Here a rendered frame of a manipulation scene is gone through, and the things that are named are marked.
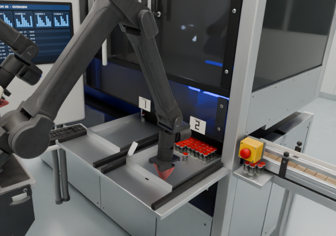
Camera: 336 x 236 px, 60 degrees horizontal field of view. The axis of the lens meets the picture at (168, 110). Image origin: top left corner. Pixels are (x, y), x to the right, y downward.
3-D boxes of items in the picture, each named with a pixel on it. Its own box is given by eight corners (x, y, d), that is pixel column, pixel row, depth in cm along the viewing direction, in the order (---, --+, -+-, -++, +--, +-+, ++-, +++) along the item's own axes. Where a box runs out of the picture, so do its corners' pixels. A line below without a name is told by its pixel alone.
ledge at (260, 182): (249, 163, 131) (249, 160, 130) (276, 176, 123) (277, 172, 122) (232, 175, 121) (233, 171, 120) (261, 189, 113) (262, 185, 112)
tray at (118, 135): (139, 117, 168) (139, 112, 167) (172, 132, 152) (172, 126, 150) (86, 134, 144) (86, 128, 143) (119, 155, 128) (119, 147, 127)
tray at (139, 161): (180, 140, 144) (181, 133, 143) (225, 161, 128) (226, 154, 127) (126, 164, 121) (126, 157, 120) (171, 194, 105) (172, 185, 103)
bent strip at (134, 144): (133, 152, 130) (133, 141, 128) (138, 155, 128) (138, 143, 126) (107, 164, 121) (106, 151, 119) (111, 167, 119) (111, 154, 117)
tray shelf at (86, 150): (133, 118, 172) (133, 115, 171) (238, 166, 128) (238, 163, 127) (55, 143, 138) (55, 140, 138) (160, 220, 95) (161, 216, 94)
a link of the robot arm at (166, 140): (156, 127, 102) (167, 133, 98) (170, 123, 106) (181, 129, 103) (154, 145, 104) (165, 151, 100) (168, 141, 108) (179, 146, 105)
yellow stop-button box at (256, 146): (246, 150, 121) (249, 135, 119) (263, 157, 117) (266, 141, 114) (237, 157, 116) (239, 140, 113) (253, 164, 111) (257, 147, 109)
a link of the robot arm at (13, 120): (-21, 137, 62) (-14, 148, 59) (16, 103, 65) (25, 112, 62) (11, 158, 69) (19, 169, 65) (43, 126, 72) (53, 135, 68)
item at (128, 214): (117, 131, 351) (117, 58, 319) (287, 221, 222) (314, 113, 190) (34, 160, 282) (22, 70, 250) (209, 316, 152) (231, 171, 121)
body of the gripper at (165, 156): (180, 162, 107) (182, 143, 105) (160, 170, 100) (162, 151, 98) (167, 155, 112) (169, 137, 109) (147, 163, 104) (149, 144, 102)
